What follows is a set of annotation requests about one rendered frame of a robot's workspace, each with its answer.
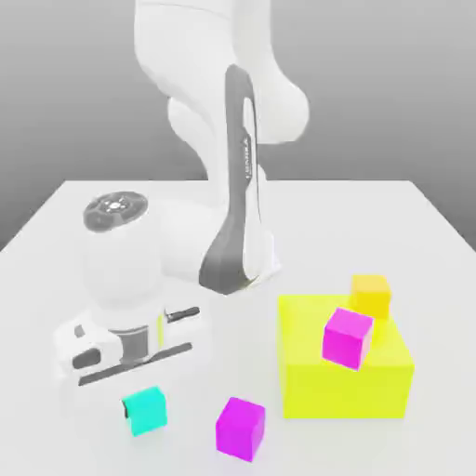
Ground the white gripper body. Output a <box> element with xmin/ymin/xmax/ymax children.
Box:
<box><xmin>63</xmin><ymin>325</ymin><xmax>215</xmax><ymax>418</ymax></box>

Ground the small cyan cube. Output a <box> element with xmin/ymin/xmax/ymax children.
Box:
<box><xmin>121</xmin><ymin>385</ymin><xmax>169</xmax><ymax>438</ymax></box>

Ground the small magenta cube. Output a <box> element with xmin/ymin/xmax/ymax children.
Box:
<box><xmin>215</xmin><ymin>396</ymin><xmax>267</xmax><ymax>463</ymax></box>
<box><xmin>322</xmin><ymin>307</ymin><xmax>374</xmax><ymax>372</ymax></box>

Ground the small orange cube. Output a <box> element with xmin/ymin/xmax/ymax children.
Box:
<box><xmin>350</xmin><ymin>273</ymin><xmax>392</xmax><ymax>321</ymax></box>

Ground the large yellow box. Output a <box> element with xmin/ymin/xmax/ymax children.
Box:
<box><xmin>277</xmin><ymin>294</ymin><xmax>417</xmax><ymax>420</ymax></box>

